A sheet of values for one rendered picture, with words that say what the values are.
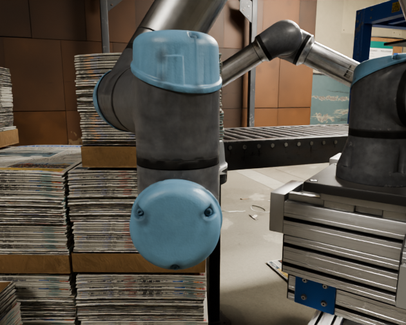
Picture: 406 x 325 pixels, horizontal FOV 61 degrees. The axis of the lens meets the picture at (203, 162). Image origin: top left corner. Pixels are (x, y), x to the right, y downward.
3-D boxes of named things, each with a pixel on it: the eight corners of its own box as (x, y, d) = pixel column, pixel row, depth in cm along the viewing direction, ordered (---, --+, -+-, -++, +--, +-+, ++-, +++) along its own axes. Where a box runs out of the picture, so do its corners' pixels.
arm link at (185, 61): (107, 42, 34) (113, 153, 36) (149, 21, 24) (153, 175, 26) (180, 48, 37) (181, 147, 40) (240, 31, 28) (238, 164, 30)
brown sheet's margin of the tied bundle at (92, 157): (223, 167, 69) (223, 146, 68) (81, 167, 69) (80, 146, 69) (220, 154, 85) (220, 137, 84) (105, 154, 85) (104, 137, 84)
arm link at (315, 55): (406, 120, 112) (260, 47, 122) (396, 117, 126) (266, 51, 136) (430, 86, 109) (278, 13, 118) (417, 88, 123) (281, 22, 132)
